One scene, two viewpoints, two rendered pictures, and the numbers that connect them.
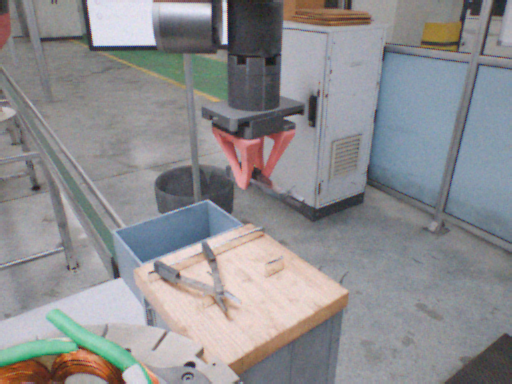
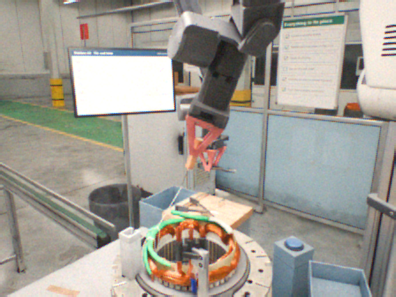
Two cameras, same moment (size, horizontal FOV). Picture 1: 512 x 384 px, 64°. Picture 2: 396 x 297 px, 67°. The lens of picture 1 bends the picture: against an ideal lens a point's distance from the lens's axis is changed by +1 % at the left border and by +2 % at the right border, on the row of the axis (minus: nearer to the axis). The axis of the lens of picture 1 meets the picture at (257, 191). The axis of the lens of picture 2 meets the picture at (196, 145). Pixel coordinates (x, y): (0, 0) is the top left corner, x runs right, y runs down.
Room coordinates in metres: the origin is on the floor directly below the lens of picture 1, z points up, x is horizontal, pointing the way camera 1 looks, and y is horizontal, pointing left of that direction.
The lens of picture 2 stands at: (-0.37, 0.28, 1.48)
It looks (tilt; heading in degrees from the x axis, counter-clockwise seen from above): 15 degrees down; 344
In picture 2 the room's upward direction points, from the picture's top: straight up
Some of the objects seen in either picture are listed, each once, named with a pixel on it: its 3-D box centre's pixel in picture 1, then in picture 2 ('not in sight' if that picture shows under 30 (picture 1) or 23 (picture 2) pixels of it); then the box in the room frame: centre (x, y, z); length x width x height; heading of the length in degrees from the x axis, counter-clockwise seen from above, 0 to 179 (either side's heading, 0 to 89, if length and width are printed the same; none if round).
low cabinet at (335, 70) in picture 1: (298, 112); (168, 146); (2.86, -0.29, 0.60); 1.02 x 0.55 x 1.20; 35
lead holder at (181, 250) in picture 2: not in sight; (191, 248); (0.02, 0.18, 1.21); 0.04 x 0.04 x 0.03; 41
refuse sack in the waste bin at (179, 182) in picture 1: (196, 210); (116, 214); (1.79, 0.31, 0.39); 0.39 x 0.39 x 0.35
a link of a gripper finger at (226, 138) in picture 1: (252, 149); (210, 155); (0.45, 0.01, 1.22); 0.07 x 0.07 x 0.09; 38
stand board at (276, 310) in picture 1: (237, 286); (208, 213); (0.41, 0.02, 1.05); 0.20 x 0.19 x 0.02; 38
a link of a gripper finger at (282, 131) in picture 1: (254, 148); (210, 154); (0.45, 0.00, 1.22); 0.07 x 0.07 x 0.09; 38
